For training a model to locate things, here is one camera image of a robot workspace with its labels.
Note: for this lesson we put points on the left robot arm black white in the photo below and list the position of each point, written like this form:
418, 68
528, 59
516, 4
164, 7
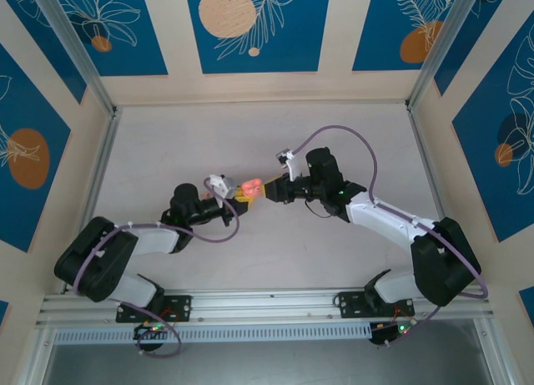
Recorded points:
92, 259

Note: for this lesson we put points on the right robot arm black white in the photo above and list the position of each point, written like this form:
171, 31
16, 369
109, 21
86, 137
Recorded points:
442, 268

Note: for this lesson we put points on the circuit board with LEDs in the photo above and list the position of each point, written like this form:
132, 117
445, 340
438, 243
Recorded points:
154, 328
400, 328

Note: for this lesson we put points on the brushed grey metal sheet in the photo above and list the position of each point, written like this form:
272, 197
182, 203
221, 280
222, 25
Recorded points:
267, 364

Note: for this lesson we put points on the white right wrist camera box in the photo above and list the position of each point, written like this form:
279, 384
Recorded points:
294, 168

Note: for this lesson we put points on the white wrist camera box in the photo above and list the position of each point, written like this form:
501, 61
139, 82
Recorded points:
294, 168
219, 182

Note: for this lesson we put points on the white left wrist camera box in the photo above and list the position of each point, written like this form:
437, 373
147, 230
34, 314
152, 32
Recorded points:
219, 182

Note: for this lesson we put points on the aluminium table side rail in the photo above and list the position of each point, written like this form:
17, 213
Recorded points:
423, 143
100, 172

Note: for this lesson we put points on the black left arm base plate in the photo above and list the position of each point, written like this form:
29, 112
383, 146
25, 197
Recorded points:
183, 307

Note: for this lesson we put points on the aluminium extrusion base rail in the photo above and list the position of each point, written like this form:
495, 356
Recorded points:
267, 305

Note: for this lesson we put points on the blue floral wall panel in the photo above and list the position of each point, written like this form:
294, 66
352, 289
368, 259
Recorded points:
480, 34
25, 109
384, 34
292, 47
125, 47
492, 172
41, 34

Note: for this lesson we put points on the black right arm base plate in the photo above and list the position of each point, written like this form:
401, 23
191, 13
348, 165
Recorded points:
346, 303

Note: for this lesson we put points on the aluminium corner post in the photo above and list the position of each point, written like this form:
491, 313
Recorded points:
442, 47
77, 47

